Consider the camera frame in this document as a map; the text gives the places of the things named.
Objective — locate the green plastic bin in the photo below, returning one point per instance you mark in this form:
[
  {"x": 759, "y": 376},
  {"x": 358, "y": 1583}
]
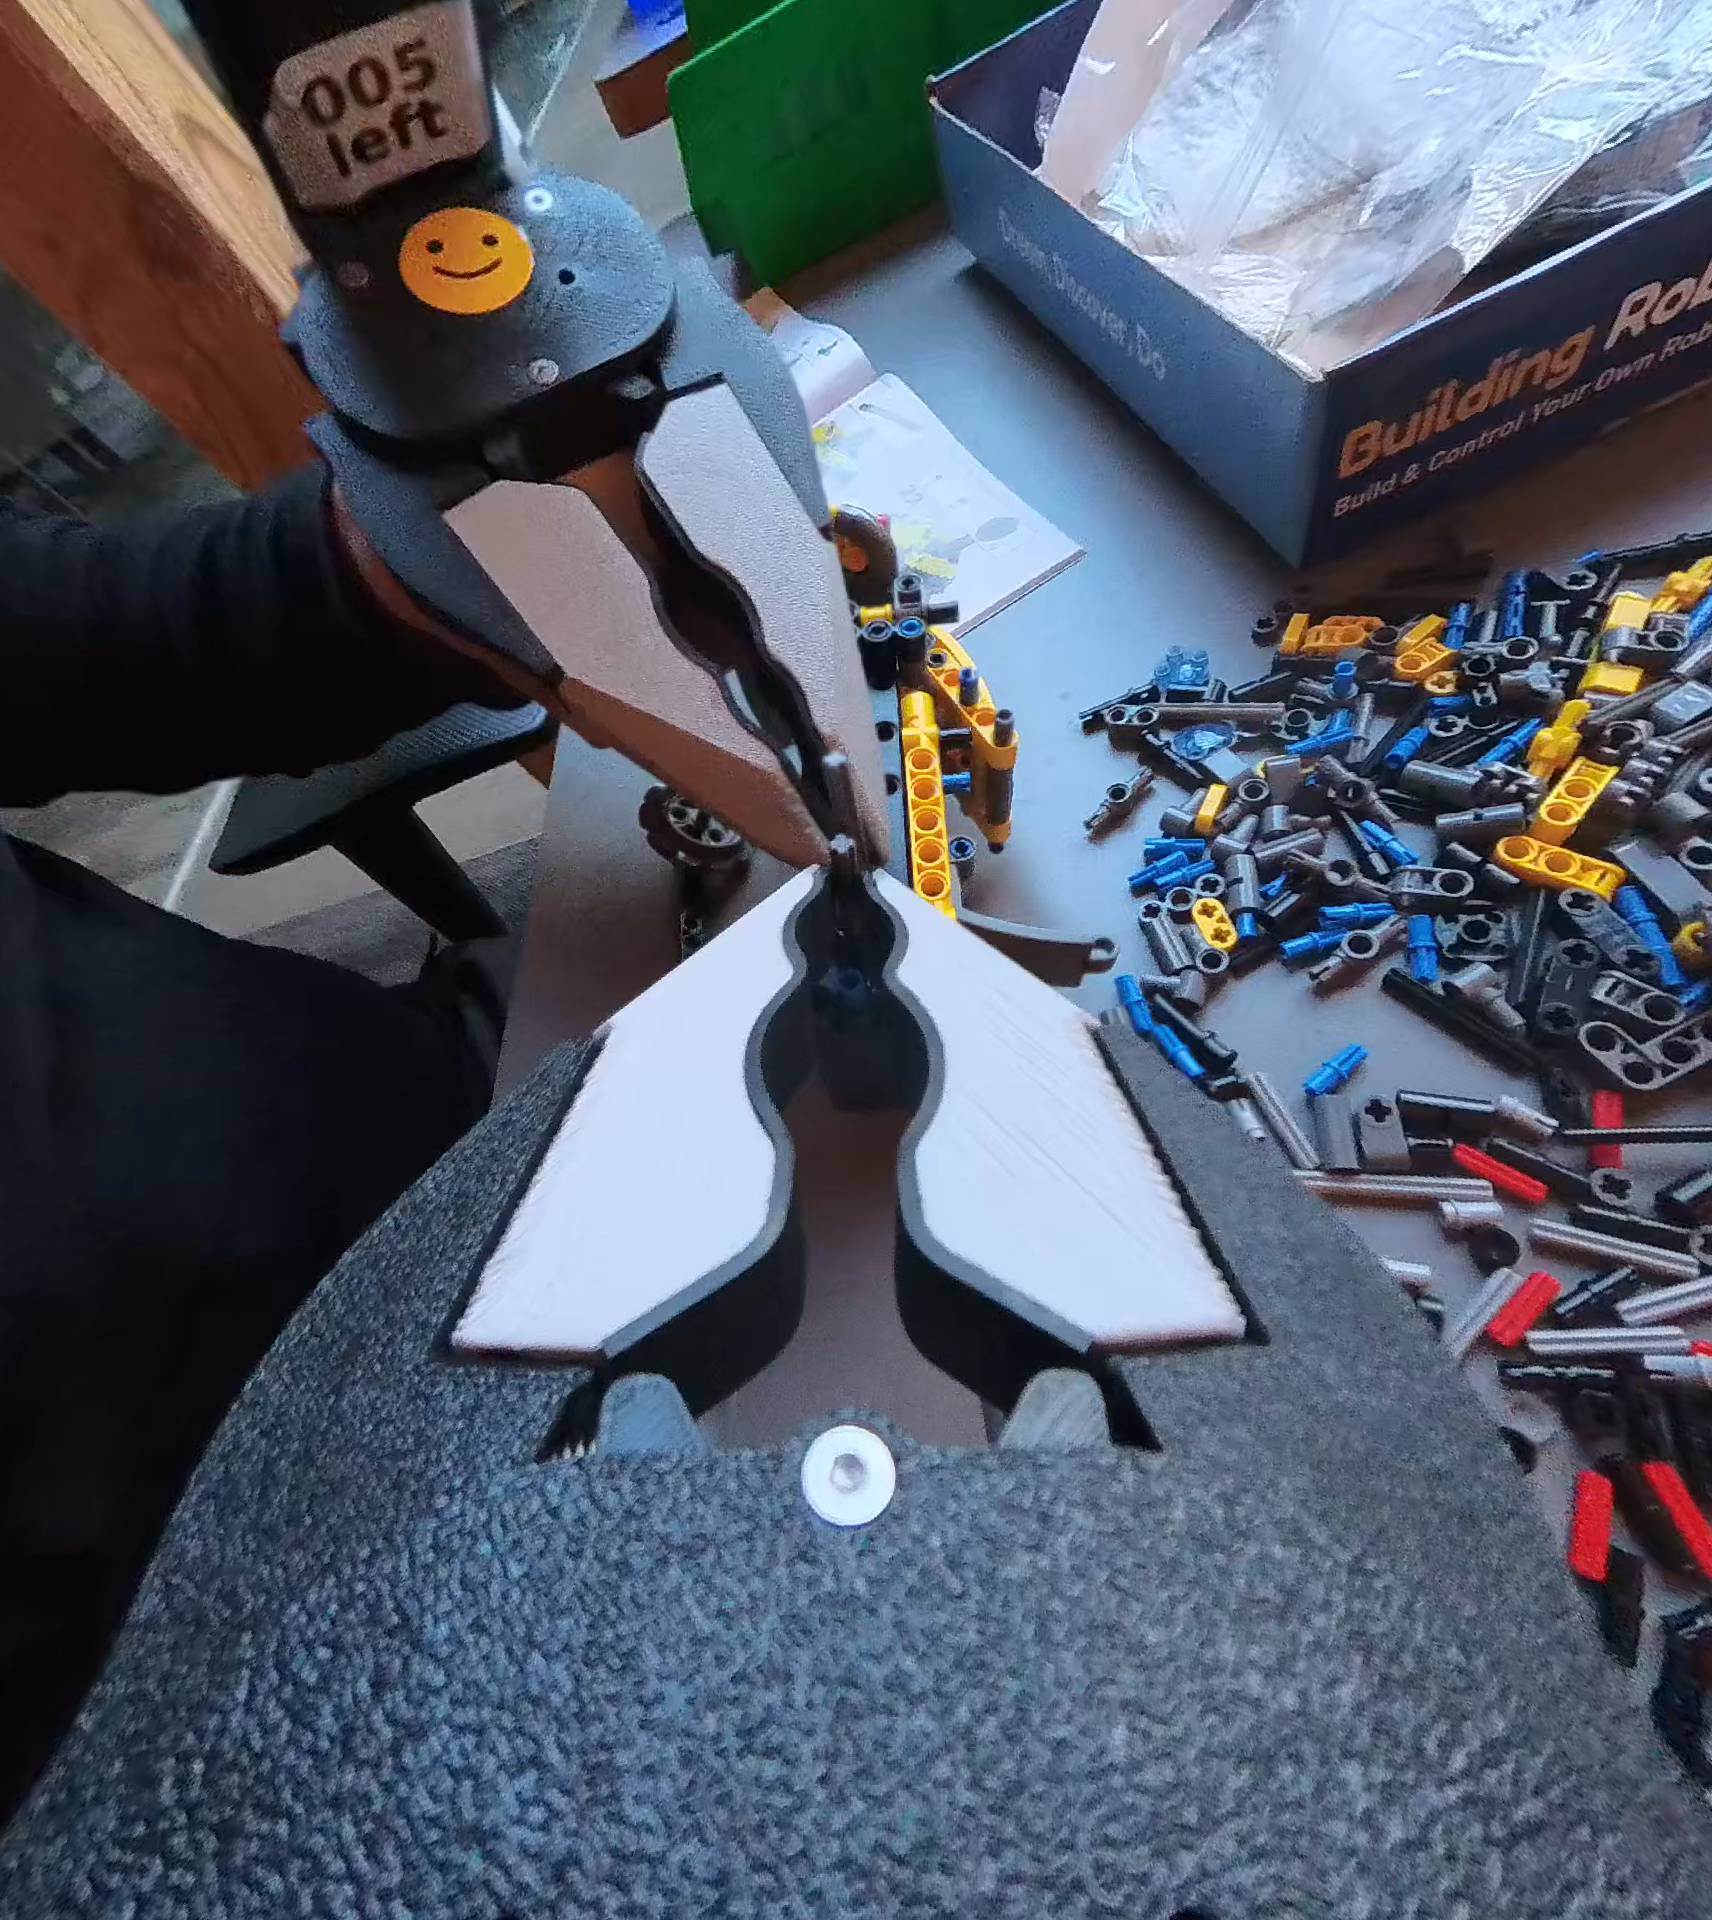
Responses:
[{"x": 826, "y": 134}]

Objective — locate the black gear wheel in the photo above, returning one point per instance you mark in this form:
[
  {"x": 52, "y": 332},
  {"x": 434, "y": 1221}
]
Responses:
[{"x": 691, "y": 824}]

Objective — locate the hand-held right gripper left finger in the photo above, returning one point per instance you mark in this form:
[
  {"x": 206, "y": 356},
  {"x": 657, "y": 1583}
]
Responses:
[{"x": 631, "y": 1185}]

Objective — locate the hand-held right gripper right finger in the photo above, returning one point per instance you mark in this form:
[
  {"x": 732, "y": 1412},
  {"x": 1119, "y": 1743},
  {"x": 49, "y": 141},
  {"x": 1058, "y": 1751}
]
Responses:
[{"x": 1067, "y": 1185}]

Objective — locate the grey desk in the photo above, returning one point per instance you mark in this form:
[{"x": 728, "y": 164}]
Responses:
[{"x": 1140, "y": 601}]

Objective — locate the yellow toy brick vehicle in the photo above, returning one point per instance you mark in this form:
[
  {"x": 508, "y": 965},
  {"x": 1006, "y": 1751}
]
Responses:
[{"x": 925, "y": 780}]

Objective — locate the dark blue cardboard kit box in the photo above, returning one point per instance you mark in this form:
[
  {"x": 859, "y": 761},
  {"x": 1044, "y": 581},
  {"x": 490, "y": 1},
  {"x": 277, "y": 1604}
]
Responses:
[{"x": 1171, "y": 344}]

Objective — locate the clear plastic bags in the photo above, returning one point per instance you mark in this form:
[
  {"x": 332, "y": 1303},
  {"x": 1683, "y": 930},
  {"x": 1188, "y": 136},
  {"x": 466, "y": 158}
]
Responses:
[{"x": 1397, "y": 151}]

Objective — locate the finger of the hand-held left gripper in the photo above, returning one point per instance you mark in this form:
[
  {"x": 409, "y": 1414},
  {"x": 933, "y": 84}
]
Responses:
[
  {"x": 781, "y": 571},
  {"x": 601, "y": 630}
]

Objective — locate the pile of small brick parts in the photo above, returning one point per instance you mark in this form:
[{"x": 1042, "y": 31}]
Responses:
[{"x": 1546, "y": 841}]

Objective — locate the white instruction booklet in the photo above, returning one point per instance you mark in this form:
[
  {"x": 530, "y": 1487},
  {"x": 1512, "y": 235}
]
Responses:
[{"x": 946, "y": 481}]

